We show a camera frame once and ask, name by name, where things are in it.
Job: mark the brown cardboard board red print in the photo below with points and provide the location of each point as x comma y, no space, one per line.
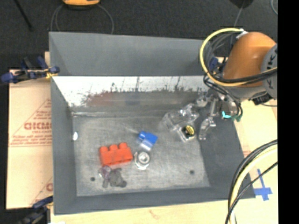
28,148

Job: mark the yellow and black small thing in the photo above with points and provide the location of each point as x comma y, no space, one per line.
188,129

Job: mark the grey metal bin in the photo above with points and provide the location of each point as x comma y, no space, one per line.
130,55

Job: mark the clear round glass thing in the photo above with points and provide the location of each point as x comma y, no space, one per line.
142,160

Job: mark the grey toy animal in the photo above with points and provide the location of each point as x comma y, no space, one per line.
115,178

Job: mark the orange-red toy brick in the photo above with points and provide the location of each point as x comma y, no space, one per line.
115,155

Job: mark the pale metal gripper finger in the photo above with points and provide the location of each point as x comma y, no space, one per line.
207,127
201,101

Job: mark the clear plastic box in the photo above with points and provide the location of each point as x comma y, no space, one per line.
174,122

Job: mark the clear purple small thing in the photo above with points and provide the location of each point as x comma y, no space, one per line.
104,171

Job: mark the black cylinder on white bracket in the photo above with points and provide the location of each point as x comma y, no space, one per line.
260,99

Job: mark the blue and clear small bottle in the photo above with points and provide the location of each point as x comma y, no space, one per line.
146,139

